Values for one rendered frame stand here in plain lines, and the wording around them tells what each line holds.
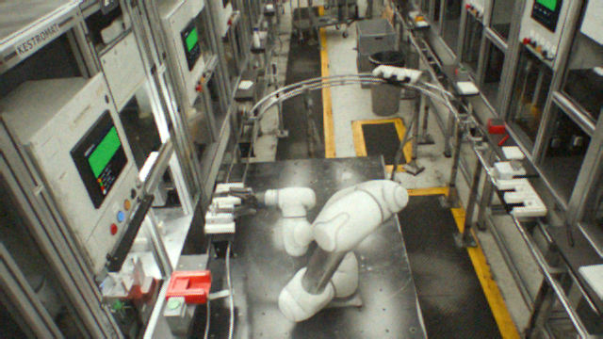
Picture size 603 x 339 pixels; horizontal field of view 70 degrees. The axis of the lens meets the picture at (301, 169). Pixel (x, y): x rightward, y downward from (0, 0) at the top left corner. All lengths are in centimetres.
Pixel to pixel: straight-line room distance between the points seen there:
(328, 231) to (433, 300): 177
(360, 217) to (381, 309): 81
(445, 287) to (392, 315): 106
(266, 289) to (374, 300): 51
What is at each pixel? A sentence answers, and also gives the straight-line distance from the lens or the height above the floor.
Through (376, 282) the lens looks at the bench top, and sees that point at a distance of 213.
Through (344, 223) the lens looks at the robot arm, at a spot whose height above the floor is 145.
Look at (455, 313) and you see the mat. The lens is 292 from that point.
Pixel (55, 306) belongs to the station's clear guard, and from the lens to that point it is 132.
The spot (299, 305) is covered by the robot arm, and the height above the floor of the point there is 89.
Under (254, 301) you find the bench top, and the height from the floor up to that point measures 68.
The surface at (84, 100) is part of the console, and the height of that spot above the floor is 181.
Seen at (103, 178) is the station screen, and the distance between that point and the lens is 140.
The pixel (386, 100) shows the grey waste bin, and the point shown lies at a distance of 476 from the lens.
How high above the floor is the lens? 230
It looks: 35 degrees down
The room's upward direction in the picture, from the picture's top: 6 degrees counter-clockwise
